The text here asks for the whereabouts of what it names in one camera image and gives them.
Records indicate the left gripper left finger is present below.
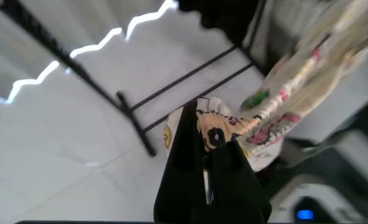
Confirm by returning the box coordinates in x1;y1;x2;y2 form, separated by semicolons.
154;100;209;222

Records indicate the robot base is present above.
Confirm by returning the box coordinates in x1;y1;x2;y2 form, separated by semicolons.
264;46;368;224

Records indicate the black clothes rack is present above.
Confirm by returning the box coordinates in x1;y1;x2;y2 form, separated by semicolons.
0;0;268;158

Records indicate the black garment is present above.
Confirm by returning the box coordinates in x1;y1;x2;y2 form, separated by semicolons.
176;0;261;45

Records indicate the white curtain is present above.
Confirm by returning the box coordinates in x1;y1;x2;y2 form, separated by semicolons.
0;0;180;105

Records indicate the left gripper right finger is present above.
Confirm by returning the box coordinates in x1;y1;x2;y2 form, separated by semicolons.
206;139;272;222

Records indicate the cream printed garment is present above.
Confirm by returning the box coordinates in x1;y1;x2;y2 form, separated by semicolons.
163;0;368;172

